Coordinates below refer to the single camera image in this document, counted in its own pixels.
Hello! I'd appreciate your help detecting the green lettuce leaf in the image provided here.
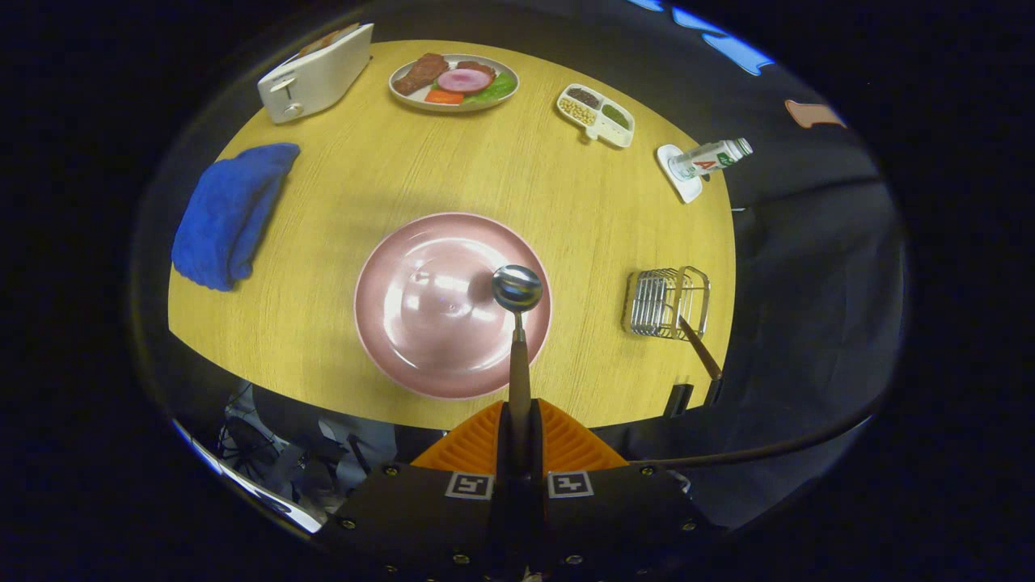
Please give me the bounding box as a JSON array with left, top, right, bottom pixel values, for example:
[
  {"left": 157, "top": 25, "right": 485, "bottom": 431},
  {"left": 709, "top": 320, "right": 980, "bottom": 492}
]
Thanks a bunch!
[{"left": 469, "top": 73, "right": 518, "bottom": 104}]

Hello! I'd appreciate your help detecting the white toaster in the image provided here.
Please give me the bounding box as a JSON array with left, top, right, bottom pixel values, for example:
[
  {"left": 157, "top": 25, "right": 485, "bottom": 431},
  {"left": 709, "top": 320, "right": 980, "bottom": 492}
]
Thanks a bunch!
[{"left": 257, "top": 23, "right": 375, "bottom": 124}]

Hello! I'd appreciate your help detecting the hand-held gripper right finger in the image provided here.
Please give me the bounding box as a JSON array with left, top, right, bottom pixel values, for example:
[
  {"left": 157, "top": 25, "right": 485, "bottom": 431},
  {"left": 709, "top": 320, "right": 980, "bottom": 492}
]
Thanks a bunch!
[{"left": 530, "top": 398, "right": 716, "bottom": 582}]

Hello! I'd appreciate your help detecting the metal spoon with wooden handle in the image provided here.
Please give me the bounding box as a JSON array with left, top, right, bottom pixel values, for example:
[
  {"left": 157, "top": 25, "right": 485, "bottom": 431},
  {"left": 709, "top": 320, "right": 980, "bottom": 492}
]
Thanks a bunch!
[{"left": 492, "top": 264, "right": 544, "bottom": 486}]

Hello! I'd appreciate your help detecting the metal wire cutlery rack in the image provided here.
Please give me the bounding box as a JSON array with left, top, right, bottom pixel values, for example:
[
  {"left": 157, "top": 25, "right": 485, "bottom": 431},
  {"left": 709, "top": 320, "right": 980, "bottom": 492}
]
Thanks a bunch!
[{"left": 622, "top": 266, "right": 712, "bottom": 340}]

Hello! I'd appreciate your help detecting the blue cloth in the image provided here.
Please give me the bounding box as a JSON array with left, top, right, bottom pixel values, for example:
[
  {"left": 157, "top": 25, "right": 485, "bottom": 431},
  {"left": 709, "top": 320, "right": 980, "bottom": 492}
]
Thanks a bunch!
[{"left": 171, "top": 143, "right": 301, "bottom": 292}]

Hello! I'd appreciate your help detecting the large brown meat piece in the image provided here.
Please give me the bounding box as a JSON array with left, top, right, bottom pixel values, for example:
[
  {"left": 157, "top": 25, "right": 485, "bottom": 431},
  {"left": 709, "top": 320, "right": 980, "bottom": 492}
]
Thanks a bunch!
[{"left": 393, "top": 53, "right": 450, "bottom": 96}]

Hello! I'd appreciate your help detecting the metal fork with wooden handle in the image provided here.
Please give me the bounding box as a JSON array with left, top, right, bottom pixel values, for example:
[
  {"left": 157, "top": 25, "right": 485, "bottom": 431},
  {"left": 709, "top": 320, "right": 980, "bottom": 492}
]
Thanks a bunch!
[{"left": 678, "top": 315, "right": 724, "bottom": 382}]

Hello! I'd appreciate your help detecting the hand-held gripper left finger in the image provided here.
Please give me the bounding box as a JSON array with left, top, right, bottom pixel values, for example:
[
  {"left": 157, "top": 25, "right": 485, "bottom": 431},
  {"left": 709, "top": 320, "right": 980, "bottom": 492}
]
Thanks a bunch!
[{"left": 319, "top": 399, "right": 512, "bottom": 582}]

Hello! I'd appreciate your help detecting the white divided dish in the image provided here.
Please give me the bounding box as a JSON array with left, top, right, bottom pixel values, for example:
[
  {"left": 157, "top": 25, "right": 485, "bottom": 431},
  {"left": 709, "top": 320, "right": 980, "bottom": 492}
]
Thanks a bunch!
[{"left": 556, "top": 83, "right": 636, "bottom": 149}]

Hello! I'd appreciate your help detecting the white plastic bottle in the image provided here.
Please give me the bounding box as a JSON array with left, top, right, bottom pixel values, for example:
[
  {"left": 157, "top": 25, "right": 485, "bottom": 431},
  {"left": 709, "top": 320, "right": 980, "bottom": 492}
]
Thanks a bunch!
[{"left": 668, "top": 137, "right": 754, "bottom": 181}]

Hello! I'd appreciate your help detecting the black cable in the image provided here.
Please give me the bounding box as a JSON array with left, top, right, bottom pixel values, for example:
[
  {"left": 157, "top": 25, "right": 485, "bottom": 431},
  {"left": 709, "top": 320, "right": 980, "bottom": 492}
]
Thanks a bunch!
[{"left": 639, "top": 412, "right": 878, "bottom": 470}]

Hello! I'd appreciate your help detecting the pink ham slice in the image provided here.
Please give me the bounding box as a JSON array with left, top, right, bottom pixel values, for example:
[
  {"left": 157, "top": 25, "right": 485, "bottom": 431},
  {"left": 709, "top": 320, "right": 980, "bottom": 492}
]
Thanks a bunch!
[{"left": 437, "top": 68, "right": 494, "bottom": 94}]

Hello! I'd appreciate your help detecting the white coaster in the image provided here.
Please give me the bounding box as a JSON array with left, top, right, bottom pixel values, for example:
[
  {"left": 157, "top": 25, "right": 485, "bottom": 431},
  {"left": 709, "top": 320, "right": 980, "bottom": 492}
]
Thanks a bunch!
[{"left": 656, "top": 144, "right": 704, "bottom": 205}]

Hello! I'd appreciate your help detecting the grey food plate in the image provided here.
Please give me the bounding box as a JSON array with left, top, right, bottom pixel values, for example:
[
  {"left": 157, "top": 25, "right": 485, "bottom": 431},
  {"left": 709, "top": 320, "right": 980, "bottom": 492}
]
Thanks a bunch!
[{"left": 388, "top": 53, "right": 521, "bottom": 113}]

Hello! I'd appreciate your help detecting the black tripod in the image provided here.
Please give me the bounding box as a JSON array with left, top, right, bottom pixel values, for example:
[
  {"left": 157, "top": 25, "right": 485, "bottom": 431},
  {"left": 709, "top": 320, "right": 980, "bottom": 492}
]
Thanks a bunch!
[{"left": 218, "top": 384, "right": 276, "bottom": 478}]

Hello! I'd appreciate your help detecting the pink plate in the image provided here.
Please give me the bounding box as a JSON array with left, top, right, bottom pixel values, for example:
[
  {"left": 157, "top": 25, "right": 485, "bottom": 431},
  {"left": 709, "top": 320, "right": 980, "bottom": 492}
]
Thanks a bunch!
[{"left": 353, "top": 212, "right": 554, "bottom": 401}]

